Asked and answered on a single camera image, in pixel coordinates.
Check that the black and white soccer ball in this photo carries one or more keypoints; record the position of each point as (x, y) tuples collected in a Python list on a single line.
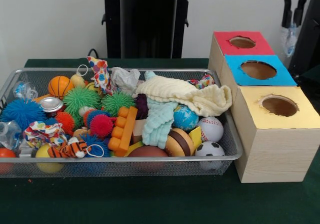
[(210, 149)]

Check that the cream muslin cloth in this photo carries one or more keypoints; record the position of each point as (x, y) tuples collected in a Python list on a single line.
[(187, 94)]

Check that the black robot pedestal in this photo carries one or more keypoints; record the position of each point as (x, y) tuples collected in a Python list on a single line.
[(112, 29)]

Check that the orange plastic building block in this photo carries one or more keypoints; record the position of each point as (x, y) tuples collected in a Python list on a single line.
[(125, 131)]

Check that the silver mesh bin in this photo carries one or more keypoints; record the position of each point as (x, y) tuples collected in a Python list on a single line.
[(125, 169)]

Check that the brown toy football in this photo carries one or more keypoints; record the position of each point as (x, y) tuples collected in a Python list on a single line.
[(147, 152)]

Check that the wooden box with three holes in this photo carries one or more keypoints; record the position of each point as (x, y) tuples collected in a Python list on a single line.
[(275, 154)]

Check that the orange toy basketball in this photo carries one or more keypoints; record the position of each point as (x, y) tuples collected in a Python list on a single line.
[(60, 86)]

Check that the blue globe ball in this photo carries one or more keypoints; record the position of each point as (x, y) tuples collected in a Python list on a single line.
[(186, 119)]

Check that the mint green muslin cloth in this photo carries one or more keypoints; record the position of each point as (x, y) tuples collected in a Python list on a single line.
[(157, 124)]

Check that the white baseball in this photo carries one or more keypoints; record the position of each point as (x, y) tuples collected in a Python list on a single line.
[(212, 129)]

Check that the orange striped tiger plush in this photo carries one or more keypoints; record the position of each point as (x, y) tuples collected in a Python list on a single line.
[(67, 150)]

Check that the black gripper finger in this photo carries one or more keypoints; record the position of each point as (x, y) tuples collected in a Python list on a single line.
[(297, 17), (287, 17)]

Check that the toy burger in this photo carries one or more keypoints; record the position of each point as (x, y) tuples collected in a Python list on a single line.
[(178, 143)]

